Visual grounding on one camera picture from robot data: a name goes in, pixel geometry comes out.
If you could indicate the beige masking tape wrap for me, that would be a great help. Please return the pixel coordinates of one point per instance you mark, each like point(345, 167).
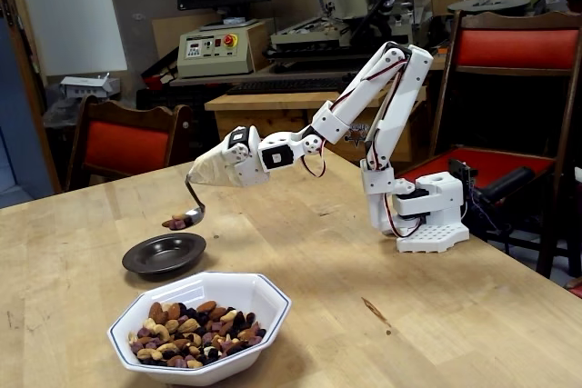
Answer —
point(209, 170)

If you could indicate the small wooden red-cushioned chair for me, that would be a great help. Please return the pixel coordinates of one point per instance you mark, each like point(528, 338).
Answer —
point(123, 147)

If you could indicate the white octagonal bowl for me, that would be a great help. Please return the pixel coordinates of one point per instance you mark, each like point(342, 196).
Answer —
point(254, 290)

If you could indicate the black circuit board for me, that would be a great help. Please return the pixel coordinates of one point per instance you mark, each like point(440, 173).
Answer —
point(464, 172)

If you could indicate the black cylinder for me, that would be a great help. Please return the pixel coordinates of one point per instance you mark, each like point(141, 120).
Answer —
point(507, 183)

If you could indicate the scooped nuts portion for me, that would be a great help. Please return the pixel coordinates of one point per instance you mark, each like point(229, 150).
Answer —
point(177, 223)

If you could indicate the white router box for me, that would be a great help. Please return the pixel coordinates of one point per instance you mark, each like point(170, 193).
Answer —
point(88, 86)

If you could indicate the mixed nuts pile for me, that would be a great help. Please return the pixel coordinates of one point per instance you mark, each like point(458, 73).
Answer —
point(195, 333)

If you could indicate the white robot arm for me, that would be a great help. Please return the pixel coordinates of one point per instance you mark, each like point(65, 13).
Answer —
point(400, 102)

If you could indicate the black keyboard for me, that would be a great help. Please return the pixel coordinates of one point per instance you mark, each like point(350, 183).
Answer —
point(282, 86)

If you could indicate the grey board panel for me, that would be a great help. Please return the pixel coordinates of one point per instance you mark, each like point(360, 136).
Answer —
point(141, 20)

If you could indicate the large wooden red-cushioned chair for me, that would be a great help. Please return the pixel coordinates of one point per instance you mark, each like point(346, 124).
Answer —
point(514, 47)

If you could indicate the dark brown dish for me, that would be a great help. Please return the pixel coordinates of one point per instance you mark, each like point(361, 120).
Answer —
point(159, 254)

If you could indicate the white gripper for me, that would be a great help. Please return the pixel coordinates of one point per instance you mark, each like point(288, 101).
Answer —
point(239, 162)

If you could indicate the wooden workbench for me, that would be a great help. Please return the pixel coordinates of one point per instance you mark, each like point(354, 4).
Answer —
point(254, 115)

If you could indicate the bent metal spoon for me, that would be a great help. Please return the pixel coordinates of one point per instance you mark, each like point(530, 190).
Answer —
point(197, 215)

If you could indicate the beige control box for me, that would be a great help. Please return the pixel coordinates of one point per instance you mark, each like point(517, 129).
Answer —
point(213, 56)

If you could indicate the black round turntable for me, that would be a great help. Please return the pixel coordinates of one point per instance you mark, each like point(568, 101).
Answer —
point(488, 5)

